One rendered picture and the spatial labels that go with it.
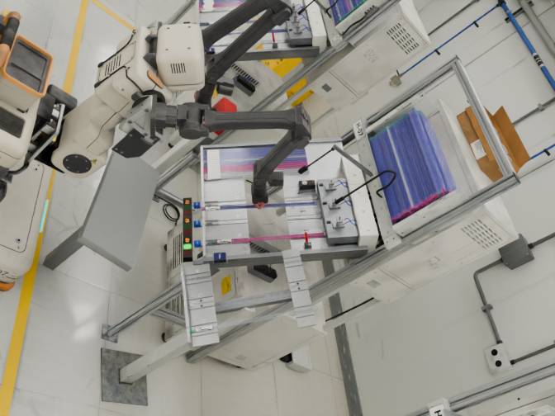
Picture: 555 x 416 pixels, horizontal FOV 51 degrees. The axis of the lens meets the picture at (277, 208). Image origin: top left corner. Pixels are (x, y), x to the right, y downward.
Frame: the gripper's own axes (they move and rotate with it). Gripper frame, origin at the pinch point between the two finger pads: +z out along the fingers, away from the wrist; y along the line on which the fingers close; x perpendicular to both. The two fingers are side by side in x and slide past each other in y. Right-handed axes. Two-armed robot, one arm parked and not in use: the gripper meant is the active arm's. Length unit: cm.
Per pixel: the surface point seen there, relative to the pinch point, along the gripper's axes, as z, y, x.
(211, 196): 10.6, 16.7, 21.1
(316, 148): 10, 44, -33
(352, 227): 3.7, -11.8, -39.5
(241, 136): 76, 125, 1
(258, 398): 135, -32, 2
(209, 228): 10.6, -2.2, 22.4
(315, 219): 9.9, -1.2, -25.2
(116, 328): 55, -24, 69
